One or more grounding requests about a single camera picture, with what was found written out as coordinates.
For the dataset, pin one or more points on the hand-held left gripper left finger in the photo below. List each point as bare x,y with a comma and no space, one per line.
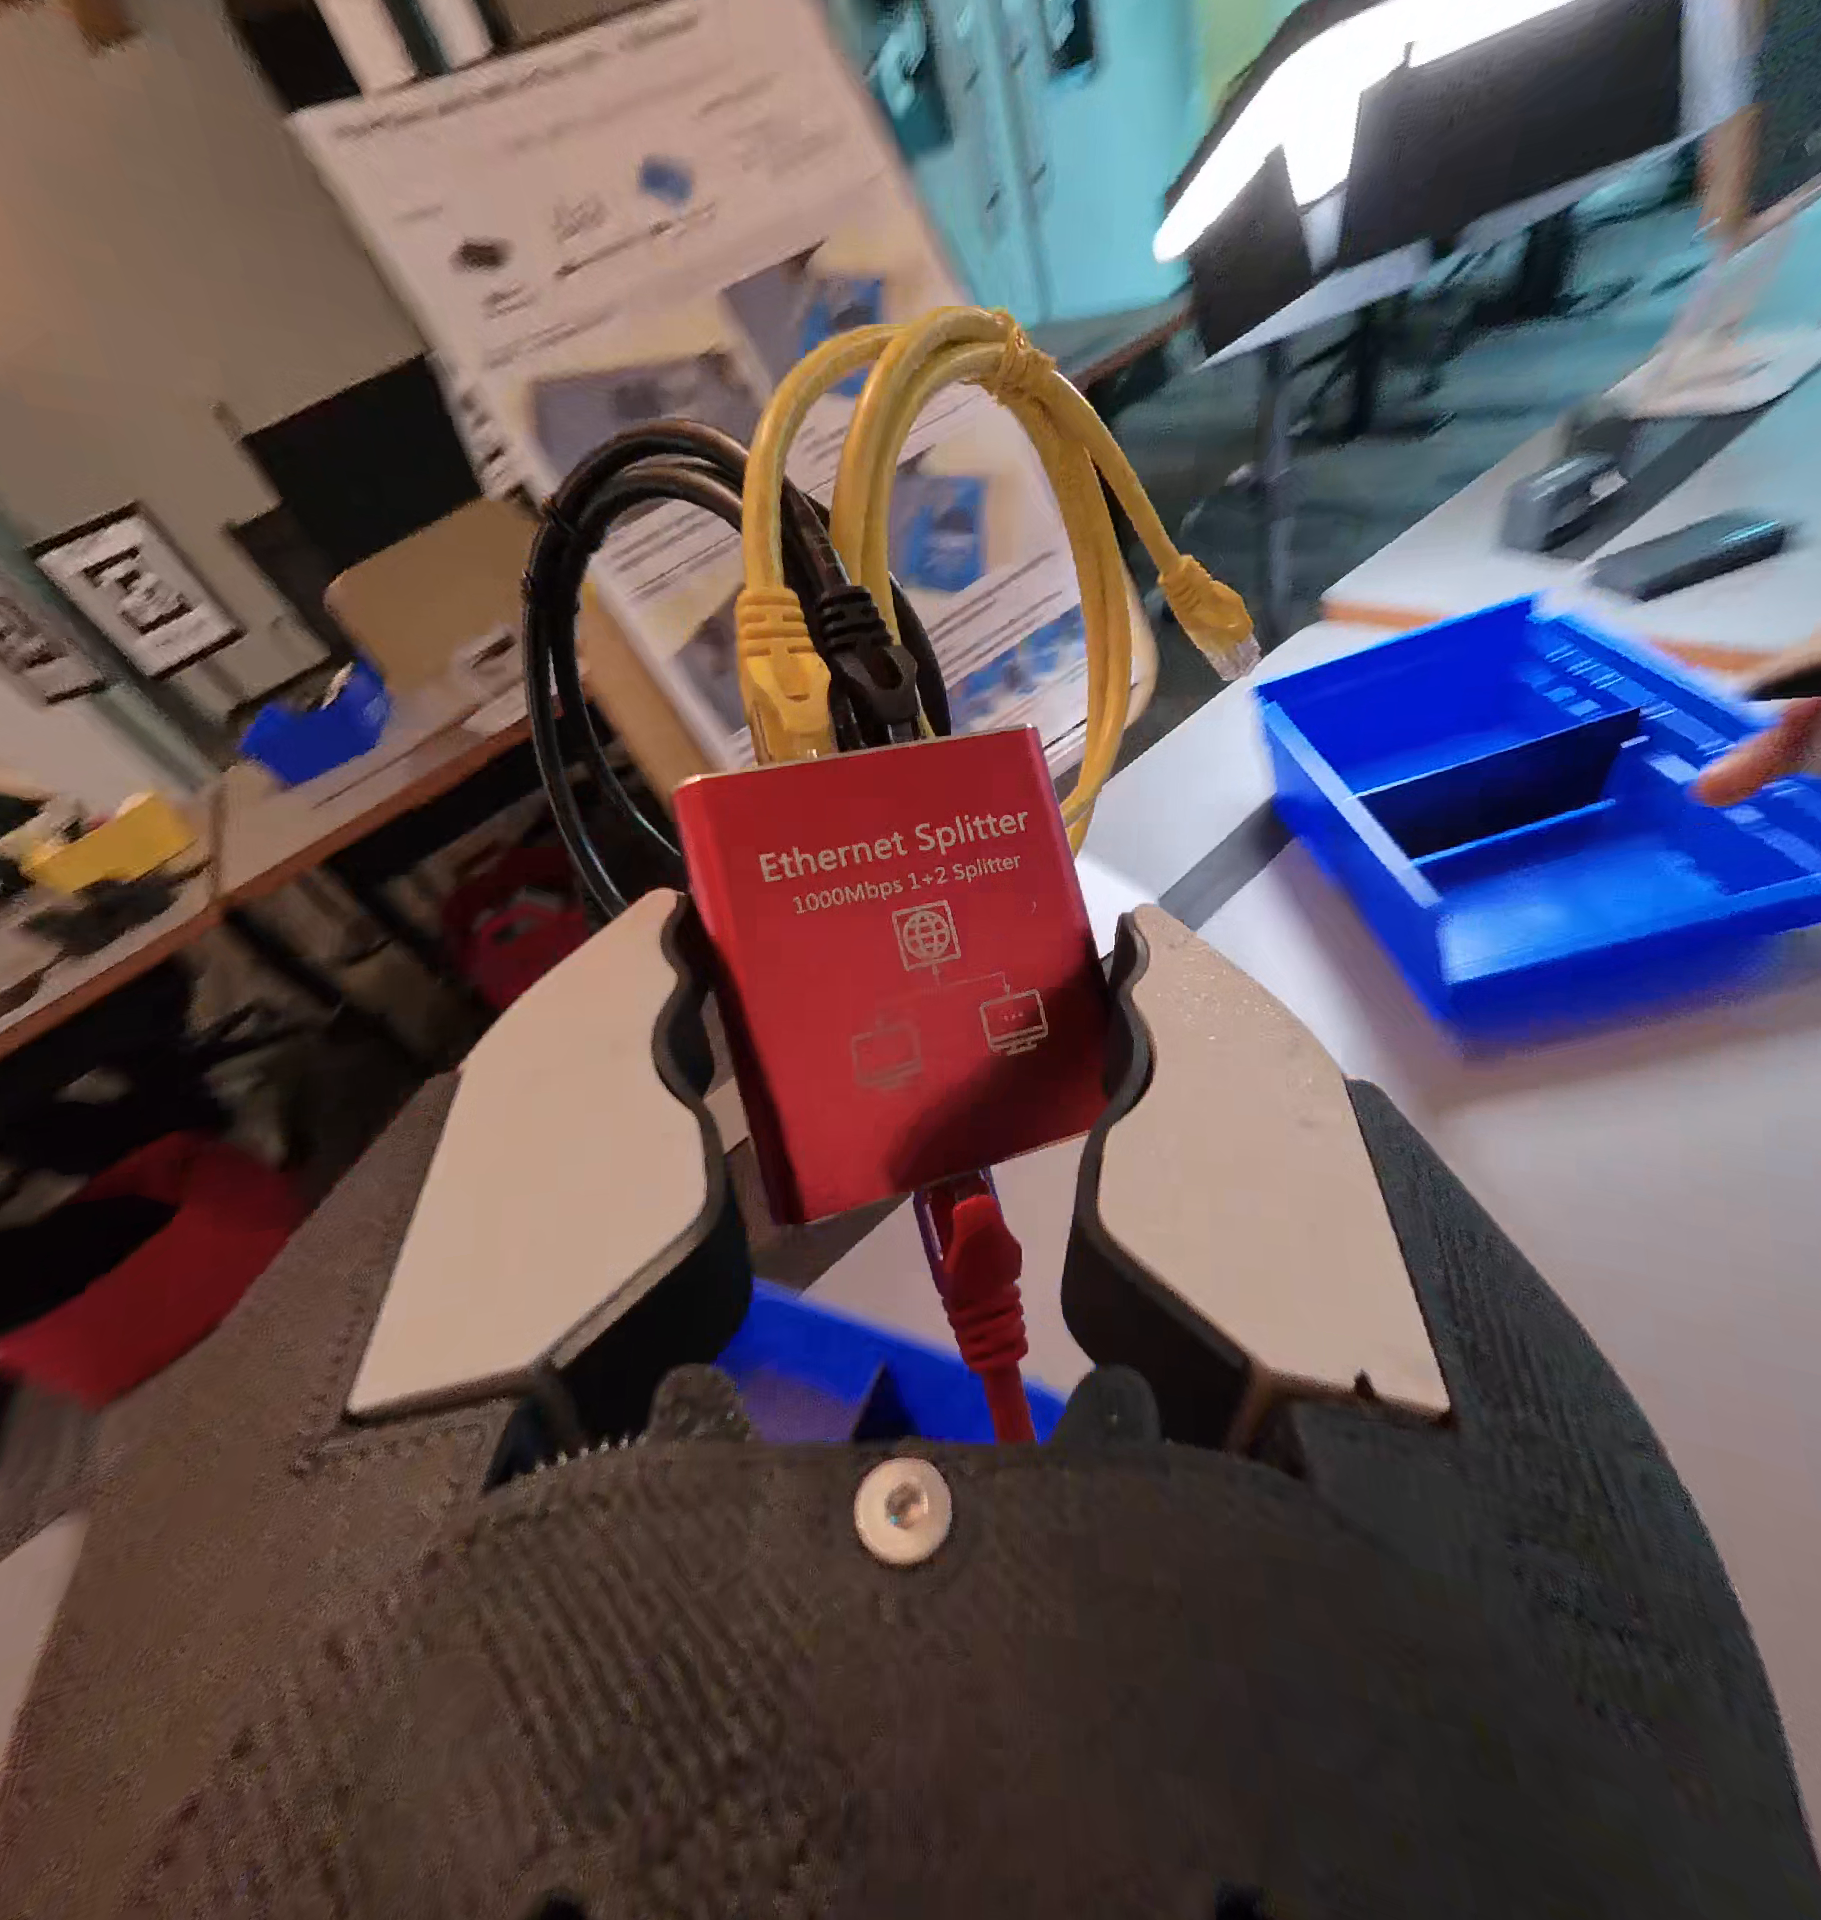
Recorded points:
552,1186

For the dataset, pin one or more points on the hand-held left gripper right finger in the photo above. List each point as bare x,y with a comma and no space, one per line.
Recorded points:
1257,1186

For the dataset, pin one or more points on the blue bin with black divider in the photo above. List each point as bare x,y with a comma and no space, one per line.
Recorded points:
1600,915

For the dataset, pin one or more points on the red ethernet splitter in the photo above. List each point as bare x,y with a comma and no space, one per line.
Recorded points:
882,1050

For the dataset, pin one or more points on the person's right hand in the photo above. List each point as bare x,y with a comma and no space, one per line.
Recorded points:
1772,766

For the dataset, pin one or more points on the black flat power bank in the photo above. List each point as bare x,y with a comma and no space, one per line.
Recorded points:
1692,556

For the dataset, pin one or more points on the red tote bag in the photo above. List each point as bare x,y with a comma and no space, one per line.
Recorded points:
513,930

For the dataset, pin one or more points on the grey charger box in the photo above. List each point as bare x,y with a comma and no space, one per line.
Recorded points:
1555,501

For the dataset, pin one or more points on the blue plastic bin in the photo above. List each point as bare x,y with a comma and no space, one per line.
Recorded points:
822,1365

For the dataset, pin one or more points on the wooden top table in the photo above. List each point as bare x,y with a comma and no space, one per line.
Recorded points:
356,796

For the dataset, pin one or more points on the small blue bin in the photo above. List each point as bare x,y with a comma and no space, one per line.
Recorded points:
318,726

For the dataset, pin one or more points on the yellow plastic bin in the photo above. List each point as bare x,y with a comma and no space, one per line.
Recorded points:
102,846

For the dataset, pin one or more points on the softbox studio light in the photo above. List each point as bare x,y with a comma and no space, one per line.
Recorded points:
1451,121

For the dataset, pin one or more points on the black framed marker board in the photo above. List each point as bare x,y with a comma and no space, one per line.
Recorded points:
138,592
9,636

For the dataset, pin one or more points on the wall poster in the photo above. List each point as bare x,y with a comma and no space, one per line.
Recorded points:
581,226

